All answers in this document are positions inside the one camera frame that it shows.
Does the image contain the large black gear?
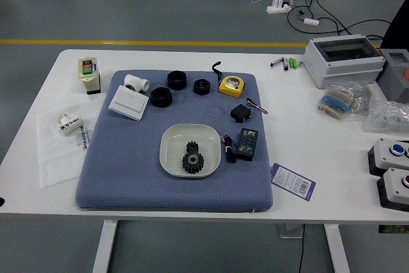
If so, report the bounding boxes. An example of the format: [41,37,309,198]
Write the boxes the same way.
[181,152,205,176]

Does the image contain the small black gear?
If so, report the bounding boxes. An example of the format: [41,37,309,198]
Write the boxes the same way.
[185,140,201,155]

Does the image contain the large black hex nut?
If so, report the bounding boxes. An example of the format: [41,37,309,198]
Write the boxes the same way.
[167,70,188,91]
[150,86,173,108]

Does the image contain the small black hex nut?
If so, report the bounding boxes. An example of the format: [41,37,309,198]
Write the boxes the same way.
[193,78,211,96]

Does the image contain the grey distribution box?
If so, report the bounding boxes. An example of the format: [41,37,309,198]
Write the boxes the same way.
[302,33,386,90]

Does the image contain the button box with blue button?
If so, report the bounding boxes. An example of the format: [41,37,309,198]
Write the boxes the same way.
[366,137,409,176]

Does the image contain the black control box under table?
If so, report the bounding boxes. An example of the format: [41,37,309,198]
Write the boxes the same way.
[378,224,409,235]

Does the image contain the button box with red button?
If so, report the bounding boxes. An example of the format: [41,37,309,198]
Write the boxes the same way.
[376,167,409,212]

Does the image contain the grey box with orange button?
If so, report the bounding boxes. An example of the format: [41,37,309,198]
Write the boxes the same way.
[375,48,409,104]

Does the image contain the clear printed plastic bag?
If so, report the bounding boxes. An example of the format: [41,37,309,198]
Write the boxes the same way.
[35,106,93,189]

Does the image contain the small white labelled fitting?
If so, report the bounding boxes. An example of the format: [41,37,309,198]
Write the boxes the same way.
[58,113,84,136]

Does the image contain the white table leg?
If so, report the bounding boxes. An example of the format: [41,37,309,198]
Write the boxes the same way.
[91,220,118,273]
[323,223,351,273]

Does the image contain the blue-grey quilted mat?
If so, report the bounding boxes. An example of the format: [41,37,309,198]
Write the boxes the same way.
[75,70,274,212]

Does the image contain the white pipe tee fitting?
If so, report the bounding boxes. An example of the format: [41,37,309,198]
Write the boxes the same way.
[123,74,150,93]

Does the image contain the white square dish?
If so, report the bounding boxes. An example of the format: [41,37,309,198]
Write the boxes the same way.
[158,123,222,178]

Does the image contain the black digital display module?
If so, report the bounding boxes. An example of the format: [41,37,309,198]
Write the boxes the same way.
[235,127,259,161]

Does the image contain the yellow tape measure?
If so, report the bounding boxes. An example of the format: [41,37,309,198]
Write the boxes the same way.
[210,61,246,98]

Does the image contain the purple tag card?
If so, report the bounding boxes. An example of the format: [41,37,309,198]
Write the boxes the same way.
[270,162,316,203]

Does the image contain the white power strip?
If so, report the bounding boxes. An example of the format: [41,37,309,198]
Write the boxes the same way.
[266,0,293,14]

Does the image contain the bag of blue resistors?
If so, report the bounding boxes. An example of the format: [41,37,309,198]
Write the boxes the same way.
[316,81,355,123]

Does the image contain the bag of small components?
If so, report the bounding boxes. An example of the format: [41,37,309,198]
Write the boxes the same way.
[348,80,373,117]

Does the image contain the clear bubble bag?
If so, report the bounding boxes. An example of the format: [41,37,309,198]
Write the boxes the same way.
[363,95,409,134]

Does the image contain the person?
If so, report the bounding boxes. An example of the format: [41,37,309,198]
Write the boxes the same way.
[379,0,409,51]

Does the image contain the cream push-button switch box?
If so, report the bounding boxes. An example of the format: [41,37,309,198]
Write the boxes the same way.
[78,57,102,95]

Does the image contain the white wall switch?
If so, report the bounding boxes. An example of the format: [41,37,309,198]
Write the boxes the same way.
[108,84,150,121]

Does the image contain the black bundled cable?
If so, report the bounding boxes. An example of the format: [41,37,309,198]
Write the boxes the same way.
[222,134,237,164]

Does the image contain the black servo with wires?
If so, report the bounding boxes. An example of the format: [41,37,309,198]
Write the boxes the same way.
[230,98,268,123]

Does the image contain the grey metal bracket under table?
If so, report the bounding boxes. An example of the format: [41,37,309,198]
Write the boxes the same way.
[277,222,304,240]

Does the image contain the black cable under table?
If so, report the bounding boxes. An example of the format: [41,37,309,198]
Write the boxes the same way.
[297,224,307,273]

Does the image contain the black floor cable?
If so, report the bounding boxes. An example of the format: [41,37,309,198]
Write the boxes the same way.
[286,0,392,45]

